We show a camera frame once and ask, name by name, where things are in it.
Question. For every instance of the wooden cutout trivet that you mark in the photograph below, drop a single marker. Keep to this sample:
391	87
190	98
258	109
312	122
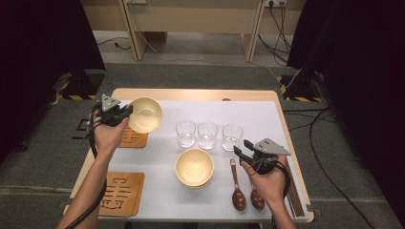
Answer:
137	142
133	181
142	191

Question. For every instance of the brown wooden spoon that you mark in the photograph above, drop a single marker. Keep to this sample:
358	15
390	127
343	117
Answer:
238	200
257	200

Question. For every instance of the row of wooden chopsticks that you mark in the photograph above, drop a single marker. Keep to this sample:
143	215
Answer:
296	203

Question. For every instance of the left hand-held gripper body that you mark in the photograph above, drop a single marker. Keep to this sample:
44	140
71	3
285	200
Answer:
110	113

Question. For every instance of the white wall outlet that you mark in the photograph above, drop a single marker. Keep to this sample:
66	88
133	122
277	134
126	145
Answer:
275	2

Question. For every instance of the clear drinking glass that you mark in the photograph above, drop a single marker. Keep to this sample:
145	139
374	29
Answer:
185	133
207	135
232	137

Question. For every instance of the black stand base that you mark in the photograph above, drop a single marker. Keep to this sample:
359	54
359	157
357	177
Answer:
302	87
86	82

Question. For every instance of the person's right hand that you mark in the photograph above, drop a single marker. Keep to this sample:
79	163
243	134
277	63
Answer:
270	184

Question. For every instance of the beige desk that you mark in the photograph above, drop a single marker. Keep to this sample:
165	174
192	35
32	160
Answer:
191	19

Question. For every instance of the person's left hand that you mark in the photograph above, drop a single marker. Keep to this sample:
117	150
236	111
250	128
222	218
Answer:
110	138

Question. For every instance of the black curtain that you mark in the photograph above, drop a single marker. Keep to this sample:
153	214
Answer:
38	47
366	63

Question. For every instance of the white table sheet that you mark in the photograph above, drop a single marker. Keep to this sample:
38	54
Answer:
261	114

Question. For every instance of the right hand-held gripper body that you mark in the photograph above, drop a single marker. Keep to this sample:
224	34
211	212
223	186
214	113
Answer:
267	156

